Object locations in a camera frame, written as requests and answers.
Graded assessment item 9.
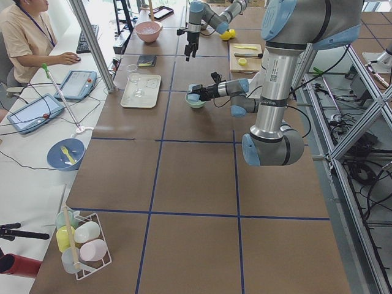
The black tripod handle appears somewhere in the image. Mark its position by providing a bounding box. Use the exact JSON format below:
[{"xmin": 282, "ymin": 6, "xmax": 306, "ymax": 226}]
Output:
[{"xmin": 1, "ymin": 222, "xmax": 50, "ymax": 241}]

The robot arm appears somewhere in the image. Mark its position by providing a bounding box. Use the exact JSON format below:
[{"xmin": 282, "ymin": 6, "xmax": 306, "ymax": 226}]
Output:
[
  {"xmin": 187, "ymin": 1, "xmax": 363, "ymax": 166},
  {"xmin": 177, "ymin": 0, "xmax": 249, "ymax": 61}
]

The lower teach pendant tablet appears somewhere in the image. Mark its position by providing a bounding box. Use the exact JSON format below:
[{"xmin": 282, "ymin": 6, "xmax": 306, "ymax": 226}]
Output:
[{"xmin": 7, "ymin": 94, "xmax": 64, "ymax": 134}]

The light blue plastic cup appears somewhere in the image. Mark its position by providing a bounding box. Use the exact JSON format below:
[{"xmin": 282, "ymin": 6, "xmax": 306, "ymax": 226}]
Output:
[{"xmin": 187, "ymin": 93, "xmax": 200, "ymax": 104}]

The black keyboard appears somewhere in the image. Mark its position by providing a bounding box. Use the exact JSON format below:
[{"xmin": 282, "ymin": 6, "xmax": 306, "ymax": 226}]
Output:
[{"xmin": 75, "ymin": 24, "xmax": 100, "ymax": 55}]

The pink plastic cup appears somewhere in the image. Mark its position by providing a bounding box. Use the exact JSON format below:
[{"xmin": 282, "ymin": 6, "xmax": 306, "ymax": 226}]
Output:
[{"xmin": 80, "ymin": 239, "xmax": 108, "ymax": 262}]

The yellow plastic cup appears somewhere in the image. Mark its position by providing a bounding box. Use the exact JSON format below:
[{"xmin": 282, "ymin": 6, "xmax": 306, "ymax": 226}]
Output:
[{"xmin": 56, "ymin": 225, "xmax": 70, "ymax": 252}]

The cream bear tray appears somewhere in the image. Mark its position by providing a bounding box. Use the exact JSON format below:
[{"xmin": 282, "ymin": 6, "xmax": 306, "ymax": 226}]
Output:
[{"xmin": 120, "ymin": 74, "xmax": 162, "ymax": 108}]

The upper teach pendant tablet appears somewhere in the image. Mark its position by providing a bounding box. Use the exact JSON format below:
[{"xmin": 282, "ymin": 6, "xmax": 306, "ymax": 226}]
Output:
[{"xmin": 59, "ymin": 70, "xmax": 97, "ymax": 101}]

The mint green bowl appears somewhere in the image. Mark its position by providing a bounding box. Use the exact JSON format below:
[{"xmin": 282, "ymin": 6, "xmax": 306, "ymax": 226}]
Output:
[{"xmin": 185, "ymin": 94, "xmax": 206, "ymax": 109}]

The yellow plastic fork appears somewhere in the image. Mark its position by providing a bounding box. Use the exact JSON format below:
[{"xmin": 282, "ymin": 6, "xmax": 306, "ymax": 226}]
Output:
[{"xmin": 61, "ymin": 146, "xmax": 76, "ymax": 165}]

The wooden stand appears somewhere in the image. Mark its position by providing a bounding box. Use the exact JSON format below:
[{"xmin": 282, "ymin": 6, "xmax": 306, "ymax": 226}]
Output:
[{"xmin": 148, "ymin": 0, "xmax": 155, "ymax": 21}]

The blue bowl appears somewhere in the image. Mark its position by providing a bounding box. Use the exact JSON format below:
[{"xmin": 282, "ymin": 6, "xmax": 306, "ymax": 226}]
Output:
[{"xmin": 47, "ymin": 138, "xmax": 85, "ymax": 172}]

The yellow plastic knife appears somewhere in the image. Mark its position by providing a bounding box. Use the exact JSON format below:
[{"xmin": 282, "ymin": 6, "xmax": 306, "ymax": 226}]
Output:
[{"xmin": 233, "ymin": 45, "xmax": 258, "ymax": 50}]

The clear petri dish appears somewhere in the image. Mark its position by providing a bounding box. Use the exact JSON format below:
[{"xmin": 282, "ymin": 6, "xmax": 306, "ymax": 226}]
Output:
[{"xmin": 126, "ymin": 64, "xmax": 138, "ymax": 72}]

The white wire cup rack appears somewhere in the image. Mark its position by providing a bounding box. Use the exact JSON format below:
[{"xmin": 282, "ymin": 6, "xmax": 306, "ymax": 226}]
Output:
[{"xmin": 55, "ymin": 206, "xmax": 112, "ymax": 281}]

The clear wine glass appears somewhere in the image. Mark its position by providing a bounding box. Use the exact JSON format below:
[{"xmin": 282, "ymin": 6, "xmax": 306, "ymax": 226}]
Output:
[{"xmin": 128, "ymin": 72, "xmax": 144, "ymax": 97}]

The red cylinder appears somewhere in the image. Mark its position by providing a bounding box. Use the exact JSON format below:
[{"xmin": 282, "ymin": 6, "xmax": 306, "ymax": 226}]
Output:
[{"xmin": 1, "ymin": 254, "xmax": 42, "ymax": 278}]

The green tipped stick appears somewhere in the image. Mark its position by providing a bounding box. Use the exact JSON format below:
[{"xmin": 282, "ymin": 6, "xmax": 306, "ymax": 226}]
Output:
[{"xmin": 42, "ymin": 63, "xmax": 94, "ymax": 136}]

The teach pendant tablet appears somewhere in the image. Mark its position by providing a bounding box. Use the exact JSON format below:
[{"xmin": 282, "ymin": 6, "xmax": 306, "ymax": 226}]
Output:
[
  {"xmin": 59, "ymin": 70, "xmax": 97, "ymax": 101},
  {"xmin": 7, "ymin": 94, "xmax": 64, "ymax": 134}
]

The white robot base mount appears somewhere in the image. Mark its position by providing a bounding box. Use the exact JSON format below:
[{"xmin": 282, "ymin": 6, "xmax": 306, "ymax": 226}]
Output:
[{"xmin": 247, "ymin": 68, "xmax": 265, "ymax": 99}]

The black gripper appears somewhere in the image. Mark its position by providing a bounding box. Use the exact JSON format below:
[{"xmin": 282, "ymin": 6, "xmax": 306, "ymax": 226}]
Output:
[
  {"xmin": 188, "ymin": 84, "xmax": 218, "ymax": 101},
  {"xmin": 176, "ymin": 27, "xmax": 200, "ymax": 62}
]

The green plastic cup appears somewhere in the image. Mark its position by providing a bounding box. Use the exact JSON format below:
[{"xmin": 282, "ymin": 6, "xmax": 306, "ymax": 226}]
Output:
[{"xmin": 55, "ymin": 209, "xmax": 79, "ymax": 229}]

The pink bowl with ice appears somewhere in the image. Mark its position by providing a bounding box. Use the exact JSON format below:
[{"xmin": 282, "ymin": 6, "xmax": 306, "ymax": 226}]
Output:
[{"xmin": 135, "ymin": 21, "xmax": 163, "ymax": 43}]

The whole yellow lemon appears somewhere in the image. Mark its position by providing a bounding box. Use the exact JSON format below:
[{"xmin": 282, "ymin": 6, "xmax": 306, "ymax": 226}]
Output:
[{"xmin": 220, "ymin": 31, "xmax": 232, "ymax": 41}]

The aluminium frame post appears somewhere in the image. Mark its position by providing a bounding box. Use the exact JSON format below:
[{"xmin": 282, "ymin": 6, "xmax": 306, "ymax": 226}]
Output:
[{"xmin": 69, "ymin": 0, "xmax": 116, "ymax": 93}]

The metal handled knife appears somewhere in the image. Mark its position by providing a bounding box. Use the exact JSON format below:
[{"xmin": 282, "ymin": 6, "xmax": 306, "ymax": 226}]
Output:
[{"xmin": 233, "ymin": 53, "xmax": 263, "ymax": 59}]

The clear plastic cup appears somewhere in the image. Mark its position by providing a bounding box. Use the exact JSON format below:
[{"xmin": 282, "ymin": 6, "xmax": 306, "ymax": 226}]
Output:
[{"xmin": 61, "ymin": 248, "xmax": 81, "ymax": 274}]

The white plastic cup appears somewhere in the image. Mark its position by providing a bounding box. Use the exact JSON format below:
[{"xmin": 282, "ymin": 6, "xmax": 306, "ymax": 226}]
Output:
[{"xmin": 74, "ymin": 221, "xmax": 100, "ymax": 244}]

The seated person beige shirt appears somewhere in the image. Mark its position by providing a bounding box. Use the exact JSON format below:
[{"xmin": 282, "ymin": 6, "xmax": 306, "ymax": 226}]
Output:
[{"xmin": 1, "ymin": 1, "xmax": 81, "ymax": 86}]

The dark grey cloth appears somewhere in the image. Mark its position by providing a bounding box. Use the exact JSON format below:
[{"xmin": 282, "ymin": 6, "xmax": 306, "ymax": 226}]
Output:
[{"xmin": 137, "ymin": 55, "xmax": 157, "ymax": 67}]

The wooden cutting board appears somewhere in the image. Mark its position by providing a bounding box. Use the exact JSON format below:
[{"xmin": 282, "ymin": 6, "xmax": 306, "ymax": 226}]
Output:
[{"xmin": 229, "ymin": 43, "xmax": 263, "ymax": 73}]

